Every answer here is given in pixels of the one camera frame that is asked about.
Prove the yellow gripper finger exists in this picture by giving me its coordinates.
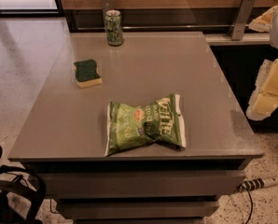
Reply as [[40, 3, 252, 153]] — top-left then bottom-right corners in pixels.
[[245, 59, 278, 121], [248, 6, 277, 32]]

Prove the green jalapeno chip bag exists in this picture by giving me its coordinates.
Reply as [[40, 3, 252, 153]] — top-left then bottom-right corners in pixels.
[[105, 94, 187, 156]]

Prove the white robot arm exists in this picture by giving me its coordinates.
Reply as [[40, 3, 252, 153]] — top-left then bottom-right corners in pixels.
[[245, 5, 278, 121]]

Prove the green soda can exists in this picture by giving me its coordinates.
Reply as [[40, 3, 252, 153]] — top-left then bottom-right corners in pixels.
[[104, 9, 123, 46]]

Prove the white power strip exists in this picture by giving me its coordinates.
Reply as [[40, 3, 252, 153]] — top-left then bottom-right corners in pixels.
[[235, 177, 278, 192]]

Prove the green yellow sponge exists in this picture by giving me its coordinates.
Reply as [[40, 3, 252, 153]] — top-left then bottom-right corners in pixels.
[[74, 59, 102, 89]]

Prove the grey drawer cabinet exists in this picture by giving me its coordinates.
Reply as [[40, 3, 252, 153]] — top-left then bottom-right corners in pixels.
[[9, 32, 263, 224]]

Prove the black chair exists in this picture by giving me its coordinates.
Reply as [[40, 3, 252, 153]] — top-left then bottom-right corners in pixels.
[[0, 146, 46, 224]]

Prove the right metal bracket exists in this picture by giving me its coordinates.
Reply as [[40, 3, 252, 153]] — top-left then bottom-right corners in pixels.
[[228, 0, 256, 41]]

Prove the metal bracket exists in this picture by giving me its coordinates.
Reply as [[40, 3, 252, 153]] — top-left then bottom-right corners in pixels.
[[101, 0, 114, 18], [228, 0, 256, 41]]

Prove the metal rail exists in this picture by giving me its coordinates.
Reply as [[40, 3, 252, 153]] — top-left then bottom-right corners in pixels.
[[73, 23, 250, 32]]

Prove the black power cable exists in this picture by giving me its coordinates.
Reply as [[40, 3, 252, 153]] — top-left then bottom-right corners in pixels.
[[243, 186, 255, 224]]

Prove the left metal bracket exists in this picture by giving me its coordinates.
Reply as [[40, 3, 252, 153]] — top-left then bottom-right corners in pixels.
[[101, 0, 114, 18]]

